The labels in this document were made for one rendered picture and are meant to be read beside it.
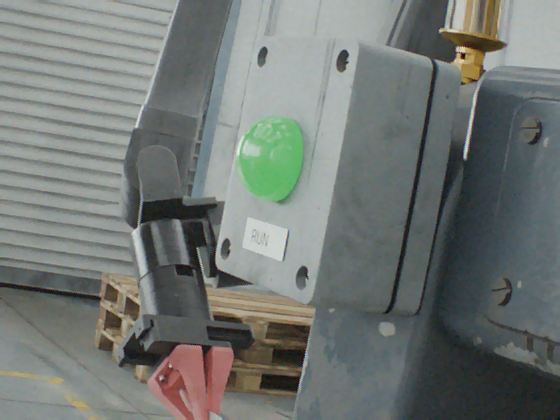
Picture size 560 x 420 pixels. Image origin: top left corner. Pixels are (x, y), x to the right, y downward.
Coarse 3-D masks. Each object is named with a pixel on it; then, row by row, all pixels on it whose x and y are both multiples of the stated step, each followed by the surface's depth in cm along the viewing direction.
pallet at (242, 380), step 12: (96, 324) 665; (96, 336) 664; (108, 336) 646; (108, 348) 661; (276, 348) 703; (276, 360) 661; (288, 360) 669; (300, 360) 673; (144, 372) 595; (240, 372) 619; (252, 372) 622; (264, 372) 625; (276, 372) 628; (288, 372) 632; (300, 372) 636; (228, 384) 625; (240, 384) 620; (252, 384) 623; (288, 396) 633
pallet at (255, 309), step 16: (112, 288) 658; (128, 288) 622; (208, 288) 686; (128, 304) 623; (224, 304) 634; (240, 304) 648; (256, 304) 657; (272, 304) 670; (288, 304) 683; (224, 320) 647; (240, 320) 616; (256, 320) 617; (272, 320) 620; (288, 320) 624; (304, 320) 631; (256, 336) 618; (304, 336) 667
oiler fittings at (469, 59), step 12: (444, 36) 47; (456, 36) 46; (468, 36) 46; (480, 36) 46; (456, 48) 47; (468, 48) 47; (480, 48) 47; (492, 48) 47; (504, 48) 47; (456, 60) 47; (468, 60) 47; (480, 60) 47; (468, 72) 47; (480, 72) 47
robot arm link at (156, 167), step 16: (144, 160) 103; (160, 160) 103; (176, 160) 103; (144, 176) 102; (160, 176) 102; (176, 176) 103; (144, 192) 101; (160, 192) 101; (176, 192) 102; (144, 208) 102; (160, 208) 102; (176, 208) 103; (192, 208) 103; (208, 208) 104; (224, 272) 101
